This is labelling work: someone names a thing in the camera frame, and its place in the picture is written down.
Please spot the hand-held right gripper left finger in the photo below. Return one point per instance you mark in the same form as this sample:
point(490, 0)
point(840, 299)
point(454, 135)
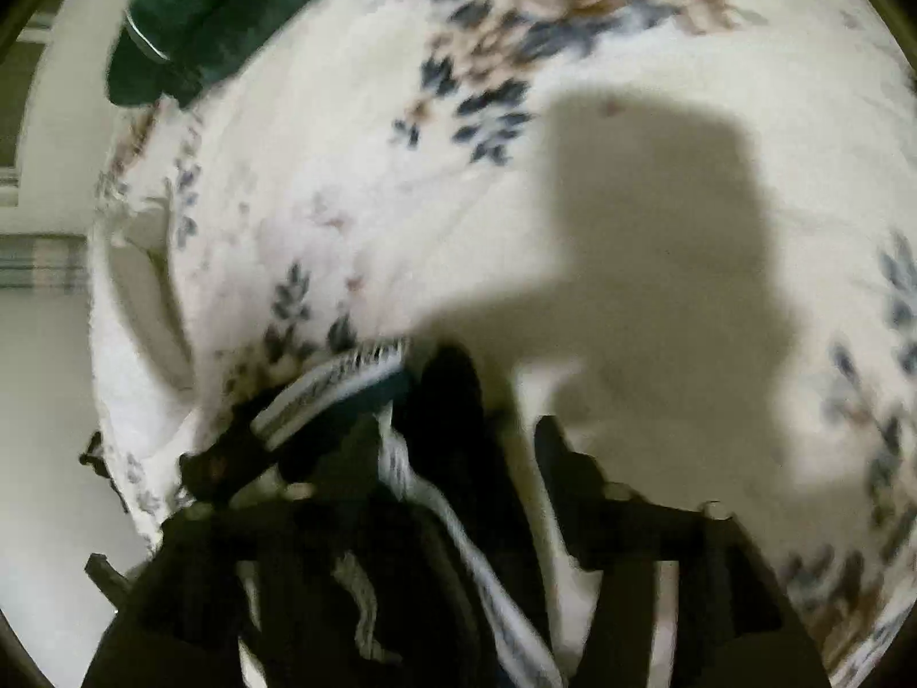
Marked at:
point(188, 580)

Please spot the dark green garment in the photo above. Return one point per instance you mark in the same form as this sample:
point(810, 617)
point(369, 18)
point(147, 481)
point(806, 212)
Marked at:
point(215, 7)

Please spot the white floral blanket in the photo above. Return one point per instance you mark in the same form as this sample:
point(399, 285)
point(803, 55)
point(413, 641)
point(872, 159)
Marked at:
point(645, 57)

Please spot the black shorts with striped waistband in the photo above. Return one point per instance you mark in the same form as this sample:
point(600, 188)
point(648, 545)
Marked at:
point(450, 408)

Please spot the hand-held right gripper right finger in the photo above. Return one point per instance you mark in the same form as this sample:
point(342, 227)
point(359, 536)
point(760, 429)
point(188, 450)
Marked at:
point(706, 588)

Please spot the plaid cloth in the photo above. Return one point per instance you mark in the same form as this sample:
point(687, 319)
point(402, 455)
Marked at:
point(36, 265)

